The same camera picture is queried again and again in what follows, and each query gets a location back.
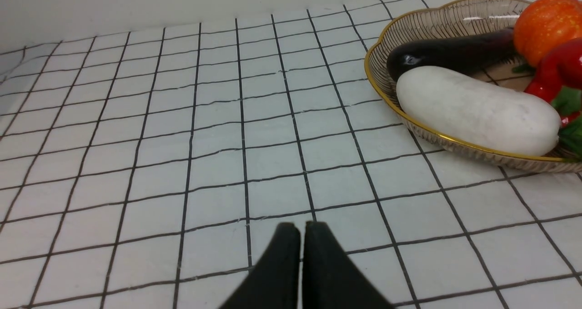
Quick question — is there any orange pumpkin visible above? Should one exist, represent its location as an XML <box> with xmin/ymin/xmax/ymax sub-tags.
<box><xmin>513</xmin><ymin>0</ymin><xmax>582</xmax><ymax>67</ymax></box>

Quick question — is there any red bell pepper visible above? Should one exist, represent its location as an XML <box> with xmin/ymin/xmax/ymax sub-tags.
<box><xmin>525</xmin><ymin>38</ymin><xmax>582</xmax><ymax>127</ymax></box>

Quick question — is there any dark purple eggplant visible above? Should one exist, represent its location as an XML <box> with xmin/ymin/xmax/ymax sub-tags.
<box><xmin>386</xmin><ymin>27</ymin><xmax>517</xmax><ymax>81</ymax></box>

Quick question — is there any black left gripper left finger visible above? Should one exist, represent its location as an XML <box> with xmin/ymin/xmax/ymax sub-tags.
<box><xmin>220</xmin><ymin>223</ymin><xmax>301</xmax><ymax>309</ymax></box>

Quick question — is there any gold-rimmed striped glass bowl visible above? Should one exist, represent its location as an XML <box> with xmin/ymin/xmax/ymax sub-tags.
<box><xmin>364</xmin><ymin>0</ymin><xmax>582</xmax><ymax>173</ymax></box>

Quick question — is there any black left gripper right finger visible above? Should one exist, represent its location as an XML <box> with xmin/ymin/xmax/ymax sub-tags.
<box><xmin>302</xmin><ymin>221</ymin><xmax>394</xmax><ymax>309</ymax></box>

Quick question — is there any white radish with leaves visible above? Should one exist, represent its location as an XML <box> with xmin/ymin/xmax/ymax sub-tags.
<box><xmin>396</xmin><ymin>65</ymin><xmax>581</xmax><ymax>156</ymax></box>

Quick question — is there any checkered white tablecloth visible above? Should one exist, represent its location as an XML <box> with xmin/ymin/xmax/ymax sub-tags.
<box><xmin>0</xmin><ymin>0</ymin><xmax>581</xmax><ymax>309</ymax></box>

